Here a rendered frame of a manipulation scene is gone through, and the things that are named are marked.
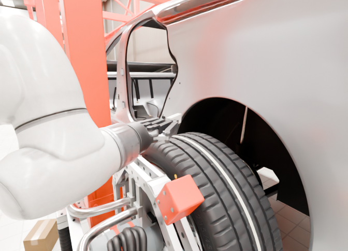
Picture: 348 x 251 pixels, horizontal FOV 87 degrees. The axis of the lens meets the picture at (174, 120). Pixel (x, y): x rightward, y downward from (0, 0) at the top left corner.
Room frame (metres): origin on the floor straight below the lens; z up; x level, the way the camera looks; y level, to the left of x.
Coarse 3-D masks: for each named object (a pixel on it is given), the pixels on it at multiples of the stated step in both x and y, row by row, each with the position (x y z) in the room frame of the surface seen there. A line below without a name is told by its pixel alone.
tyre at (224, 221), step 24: (168, 144) 0.58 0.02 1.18; (192, 144) 0.59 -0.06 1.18; (216, 144) 0.61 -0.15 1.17; (168, 168) 0.51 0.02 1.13; (192, 168) 0.47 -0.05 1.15; (216, 168) 0.50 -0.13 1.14; (240, 168) 0.53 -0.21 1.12; (216, 192) 0.43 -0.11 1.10; (240, 192) 0.46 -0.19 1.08; (264, 192) 0.49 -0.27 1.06; (216, 216) 0.38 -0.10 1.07; (240, 216) 0.41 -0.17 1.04; (264, 216) 0.44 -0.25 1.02; (216, 240) 0.35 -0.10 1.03; (240, 240) 0.37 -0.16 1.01; (264, 240) 0.40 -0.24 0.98
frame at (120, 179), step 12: (132, 168) 0.54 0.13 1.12; (144, 168) 0.56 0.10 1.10; (120, 180) 0.69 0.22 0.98; (144, 180) 0.46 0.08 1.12; (156, 180) 0.46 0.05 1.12; (168, 180) 0.46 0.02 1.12; (156, 192) 0.42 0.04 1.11; (156, 204) 0.41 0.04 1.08; (156, 216) 0.41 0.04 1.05; (168, 228) 0.37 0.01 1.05; (180, 228) 0.40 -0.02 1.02; (168, 240) 0.36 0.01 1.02; (192, 240) 0.37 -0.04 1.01
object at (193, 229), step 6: (150, 162) 0.62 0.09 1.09; (156, 168) 0.58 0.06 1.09; (192, 216) 0.43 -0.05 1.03; (174, 222) 0.54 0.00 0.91; (192, 222) 0.42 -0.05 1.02; (192, 228) 0.47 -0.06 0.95; (162, 234) 0.61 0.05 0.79; (198, 234) 0.40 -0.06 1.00; (180, 240) 0.52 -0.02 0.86; (198, 240) 0.40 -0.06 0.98; (198, 246) 0.72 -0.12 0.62
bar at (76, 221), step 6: (66, 210) 0.52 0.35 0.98; (72, 216) 0.49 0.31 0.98; (72, 222) 0.46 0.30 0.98; (78, 222) 0.46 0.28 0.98; (72, 228) 0.44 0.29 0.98; (78, 228) 0.44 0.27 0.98; (72, 234) 0.42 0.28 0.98; (78, 234) 0.42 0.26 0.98; (72, 240) 0.40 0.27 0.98; (78, 240) 0.40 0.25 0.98; (72, 246) 0.38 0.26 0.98
